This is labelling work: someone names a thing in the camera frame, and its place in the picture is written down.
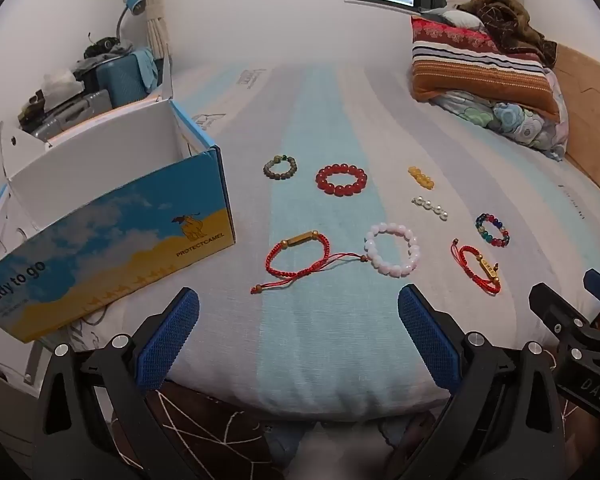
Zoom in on white pearl bracelet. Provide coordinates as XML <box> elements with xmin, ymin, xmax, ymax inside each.
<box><xmin>412</xmin><ymin>196</ymin><xmax>449</xmax><ymax>221</ymax></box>

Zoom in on green brown bead bracelet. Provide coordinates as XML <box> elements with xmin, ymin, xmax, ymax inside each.
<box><xmin>263</xmin><ymin>155</ymin><xmax>297</xmax><ymax>180</ymax></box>

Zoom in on wooden headboard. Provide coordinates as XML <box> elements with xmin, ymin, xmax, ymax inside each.
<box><xmin>550</xmin><ymin>42</ymin><xmax>600</xmax><ymax>201</ymax></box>

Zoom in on teal suitcase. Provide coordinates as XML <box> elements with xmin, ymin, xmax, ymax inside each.
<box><xmin>96</xmin><ymin>52</ymin><xmax>153</xmax><ymax>109</ymax></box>

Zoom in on teal cloth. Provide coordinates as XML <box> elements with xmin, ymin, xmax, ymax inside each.
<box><xmin>130</xmin><ymin>49</ymin><xmax>161</xmax><ymax>91</ymax></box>

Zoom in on stack of folded blankets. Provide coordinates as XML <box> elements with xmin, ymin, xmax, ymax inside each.
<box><xmin>411</xmin><ymin>16</ymin><xmax>561</xmax><ymax>122</ymax></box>

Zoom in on pink bead bracelet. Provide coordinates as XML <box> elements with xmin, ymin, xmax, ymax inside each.
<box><xmin>363</xmin><ymin>222</ymin><xmax>421</xmax><ymax>277</ymax></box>

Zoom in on small red cord bracelet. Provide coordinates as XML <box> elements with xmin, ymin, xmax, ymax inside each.
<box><xmin>450</xmin><ymin>240</ymin><xmax>502</xmax><ymax>296</ymax></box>

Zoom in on red bead bracelet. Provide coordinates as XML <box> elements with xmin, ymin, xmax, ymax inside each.
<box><xmin>315</xmin><ymin>162</ymin><xmax>369</xmax><ymax>198</ymax></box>

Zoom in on brown patterned blanket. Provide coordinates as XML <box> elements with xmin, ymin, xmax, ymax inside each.
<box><xmin>460</xmin><ymin>0</ymin><xmax>558</xmax><ymax>66</ymax></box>

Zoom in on dark patterned pants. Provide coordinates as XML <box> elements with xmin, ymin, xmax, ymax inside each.
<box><xmin>145</xmin><ymin>385</ymin><xmax>456</xmax><ymax>480</ymax></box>

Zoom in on grey suitcase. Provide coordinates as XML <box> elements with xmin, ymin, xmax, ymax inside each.
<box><xmin>30</xmin><ymin>89</ymin><xmax>113</xmax><ymax>138</ymax></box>

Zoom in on floral quilt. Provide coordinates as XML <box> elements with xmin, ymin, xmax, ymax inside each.
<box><xmin>430</xmin><ymin>90</ymin><xmax>571</xmax><ymax>162</ymax></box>

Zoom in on blue desk lamp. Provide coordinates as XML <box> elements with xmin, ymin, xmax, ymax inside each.
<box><xmin>116</xmin><ymin>0</ymin><xmax>147</xmax><ymax>43</ymax></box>

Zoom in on striped bedsheet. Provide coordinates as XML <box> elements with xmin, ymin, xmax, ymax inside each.
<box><xmin>0</xmin><ymin>62</ymin><xmax>600</xmax><ymax>422</ymax></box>

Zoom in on multicolour bead bracelet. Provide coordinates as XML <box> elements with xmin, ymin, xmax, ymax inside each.
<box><xmin>475</xmin><ymin>213</ymin><xmax>511</xmax><ymax>249</ymax></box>

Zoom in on large red cord bracelet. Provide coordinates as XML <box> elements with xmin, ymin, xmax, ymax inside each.
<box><xmin>250</xmin><ymin>230</ymin><xmax>368</xmax><ymax>295</ymax></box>

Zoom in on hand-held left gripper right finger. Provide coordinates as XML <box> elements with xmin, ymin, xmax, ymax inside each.
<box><xmin>398</xmin><ymin>284</ymin><xmax>567</xmax><ymax>480</ymax></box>

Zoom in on yellow bead bracelet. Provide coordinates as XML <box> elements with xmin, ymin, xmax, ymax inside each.
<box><xmin>408</xmin><ymin>166</ymin><xmax>438</xmax><ymax>191</ymax></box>

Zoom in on black bag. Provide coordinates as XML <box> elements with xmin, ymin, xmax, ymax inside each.
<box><xmin>82</xmin><ymin>32</ymin><xmax>136</xmax><ymax>68</ymax></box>

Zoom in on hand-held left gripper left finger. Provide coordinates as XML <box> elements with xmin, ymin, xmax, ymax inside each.
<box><xmin>39</xmin><ymin>287</ymin><xmax>201</xmax><ymax>480</ymax></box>

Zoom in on blue yellow cardboard box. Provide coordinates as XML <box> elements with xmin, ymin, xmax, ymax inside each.
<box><xmin>0</xmin><ymin>52</ymin><xmax>237</xmax><ymax>343</ymax></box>

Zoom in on grey pillow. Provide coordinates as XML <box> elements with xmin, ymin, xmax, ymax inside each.
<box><xmin>422</xmin><ymin>7</ymin><xmax>486</xmax><ymax>31</ymax></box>

